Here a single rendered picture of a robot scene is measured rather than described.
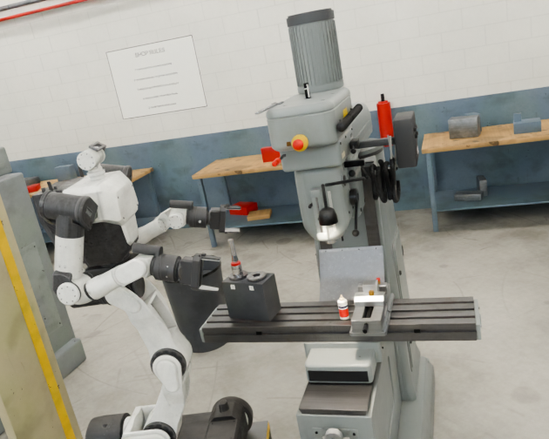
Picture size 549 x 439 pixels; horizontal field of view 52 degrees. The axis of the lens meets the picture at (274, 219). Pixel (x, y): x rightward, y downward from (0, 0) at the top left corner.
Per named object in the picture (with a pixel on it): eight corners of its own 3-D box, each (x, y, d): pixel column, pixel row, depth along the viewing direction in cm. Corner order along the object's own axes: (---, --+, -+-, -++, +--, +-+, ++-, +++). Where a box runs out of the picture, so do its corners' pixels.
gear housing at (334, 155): (342, 166, 213) (339, 140, 210) (281, 173, 221) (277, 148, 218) (355, 146, 243) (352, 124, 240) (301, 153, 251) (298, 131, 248)
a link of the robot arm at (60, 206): (42, 234, 183) (43, 193, 180) (57, 228, 192) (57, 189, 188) (76, 240, 181) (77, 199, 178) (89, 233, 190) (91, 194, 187)
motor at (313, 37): (340, 89, 231) (328, 7, 221) (293, 96, 237) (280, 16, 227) (347, 83, 249) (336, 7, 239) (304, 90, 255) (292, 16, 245)
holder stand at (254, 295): (269, 321, 252) (260, 281, 246) (228, 318, 263) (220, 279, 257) (281, 308, 262) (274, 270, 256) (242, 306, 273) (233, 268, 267)
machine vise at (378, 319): (386, 335, 223) (382, 311, 220) (349, 336, 228) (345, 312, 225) (394, 295, 254) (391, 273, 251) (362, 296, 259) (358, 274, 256)
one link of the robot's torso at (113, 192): (48, 284, 199) (16, 188, 189) (84, 249, 231) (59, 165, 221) (128, 273, 196) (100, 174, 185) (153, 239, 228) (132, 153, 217)
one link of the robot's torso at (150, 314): (161, 390, 220) (92, 295, 209) (172, 365, 237) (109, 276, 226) (193, 374, 217) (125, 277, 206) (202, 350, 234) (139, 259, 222)
